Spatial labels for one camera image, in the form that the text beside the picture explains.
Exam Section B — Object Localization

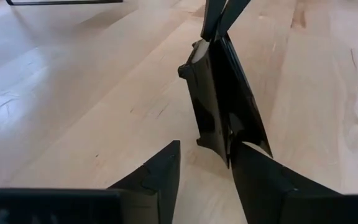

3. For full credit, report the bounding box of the black small square mini plate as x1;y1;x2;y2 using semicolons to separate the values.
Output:
178;32;273;170

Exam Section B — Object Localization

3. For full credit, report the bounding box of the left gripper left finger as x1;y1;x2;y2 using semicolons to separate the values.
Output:
0;140;181;224

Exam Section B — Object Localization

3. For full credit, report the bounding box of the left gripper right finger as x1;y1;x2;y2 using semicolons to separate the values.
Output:
230;141;358;224

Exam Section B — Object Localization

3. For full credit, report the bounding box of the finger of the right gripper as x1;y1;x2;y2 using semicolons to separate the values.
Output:
200;0;227;42
217;0;252;37

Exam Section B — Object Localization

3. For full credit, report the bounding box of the wooden shelf black metal frame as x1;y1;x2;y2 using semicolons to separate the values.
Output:
6;0;124;6

